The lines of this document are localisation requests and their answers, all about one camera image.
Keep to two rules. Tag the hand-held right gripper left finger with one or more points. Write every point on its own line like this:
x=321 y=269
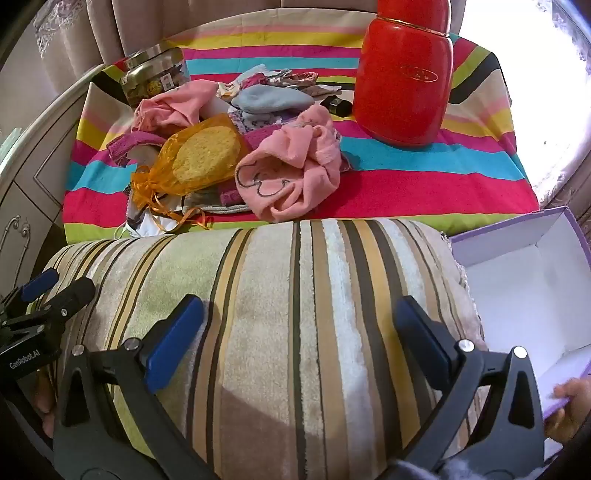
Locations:
x=173 y=344

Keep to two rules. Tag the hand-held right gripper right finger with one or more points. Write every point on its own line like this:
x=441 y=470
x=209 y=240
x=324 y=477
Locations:
x=427 y=339

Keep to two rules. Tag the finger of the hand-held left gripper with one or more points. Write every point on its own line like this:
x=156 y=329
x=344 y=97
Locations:
x=69 y=296
x=41 y=282

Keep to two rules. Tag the purple cardboard box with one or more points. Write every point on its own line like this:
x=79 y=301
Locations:
x=521 y=286

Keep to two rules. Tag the magenta knit glove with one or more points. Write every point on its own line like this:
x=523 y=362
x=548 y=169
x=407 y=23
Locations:
x=258 y=137
x=129 y=145

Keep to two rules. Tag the pink knit hat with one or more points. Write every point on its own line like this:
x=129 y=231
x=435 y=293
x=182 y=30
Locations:
x=286 y=184

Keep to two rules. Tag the light blue terry sock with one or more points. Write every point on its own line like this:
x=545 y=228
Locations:
x=272 y=99

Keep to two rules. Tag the person's left hand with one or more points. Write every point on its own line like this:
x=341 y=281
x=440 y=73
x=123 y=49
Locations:
x=46 y=406

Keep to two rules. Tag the white cabinet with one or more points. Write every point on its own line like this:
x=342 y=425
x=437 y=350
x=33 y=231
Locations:
x=27 y=194

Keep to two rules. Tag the white cloth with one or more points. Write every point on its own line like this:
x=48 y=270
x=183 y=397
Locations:
x=143 y=226

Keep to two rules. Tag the orange organza bag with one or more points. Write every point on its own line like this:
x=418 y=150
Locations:
x=159 y=177

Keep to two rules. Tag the colourful striped tablecloth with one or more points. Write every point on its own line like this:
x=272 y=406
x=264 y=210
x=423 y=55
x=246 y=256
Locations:
x=415 y=184

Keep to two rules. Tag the yellow round sponge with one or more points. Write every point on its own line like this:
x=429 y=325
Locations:
x=205 y=157

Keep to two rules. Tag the pink cloth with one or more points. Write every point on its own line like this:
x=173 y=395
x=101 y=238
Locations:
x=175 y=108

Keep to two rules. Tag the glass jar with gold lid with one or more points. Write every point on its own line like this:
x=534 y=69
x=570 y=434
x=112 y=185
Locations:
x=152 y=76

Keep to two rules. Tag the purple patterned knit sock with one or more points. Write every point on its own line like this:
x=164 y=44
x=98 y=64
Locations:
x=258 y=121

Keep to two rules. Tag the red thermos flask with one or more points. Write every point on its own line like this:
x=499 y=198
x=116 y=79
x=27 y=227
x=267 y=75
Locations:
x=401 y=101

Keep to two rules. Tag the small black box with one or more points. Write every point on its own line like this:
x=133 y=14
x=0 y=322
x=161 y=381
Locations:
x=337 y=106

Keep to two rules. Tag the floral cloth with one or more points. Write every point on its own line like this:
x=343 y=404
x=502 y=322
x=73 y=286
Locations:
x=295 y=78

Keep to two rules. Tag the beige curtain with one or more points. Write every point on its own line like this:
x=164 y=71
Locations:
x=207 y=14

